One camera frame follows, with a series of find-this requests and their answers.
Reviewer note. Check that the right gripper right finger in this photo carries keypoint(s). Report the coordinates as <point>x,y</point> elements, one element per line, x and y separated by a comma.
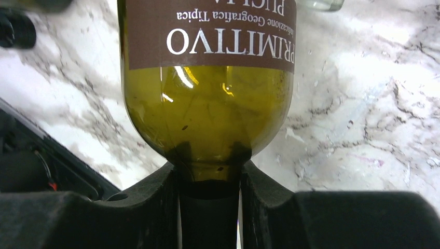
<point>275,217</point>

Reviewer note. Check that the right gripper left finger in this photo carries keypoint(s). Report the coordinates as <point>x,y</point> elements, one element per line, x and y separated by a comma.
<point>142,216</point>

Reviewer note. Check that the green wine bottle front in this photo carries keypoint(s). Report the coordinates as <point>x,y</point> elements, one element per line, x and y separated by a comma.
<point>207,85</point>

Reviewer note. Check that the clear glass bottle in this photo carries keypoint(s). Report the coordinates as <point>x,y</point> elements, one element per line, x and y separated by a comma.
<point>322,5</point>

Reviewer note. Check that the black front mounting rail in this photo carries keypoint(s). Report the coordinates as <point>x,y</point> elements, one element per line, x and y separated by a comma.
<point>32,161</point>

